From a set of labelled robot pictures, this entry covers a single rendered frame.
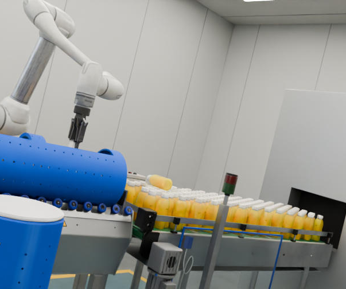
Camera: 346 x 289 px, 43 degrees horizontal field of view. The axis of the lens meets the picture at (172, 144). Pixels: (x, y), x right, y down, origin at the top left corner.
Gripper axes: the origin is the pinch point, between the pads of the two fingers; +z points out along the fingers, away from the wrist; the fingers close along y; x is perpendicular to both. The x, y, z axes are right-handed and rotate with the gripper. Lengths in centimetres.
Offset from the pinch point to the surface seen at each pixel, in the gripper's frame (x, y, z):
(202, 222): 72, 21, 24
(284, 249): 145, 24, 35
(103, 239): 19.4, 13.5, 38.0
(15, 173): -28.3, 13.6, 12.8
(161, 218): 45, 21, 24
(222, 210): 68, 37, 13
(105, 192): 14.7, 13.1, 16.2
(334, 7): 362, -141, -219
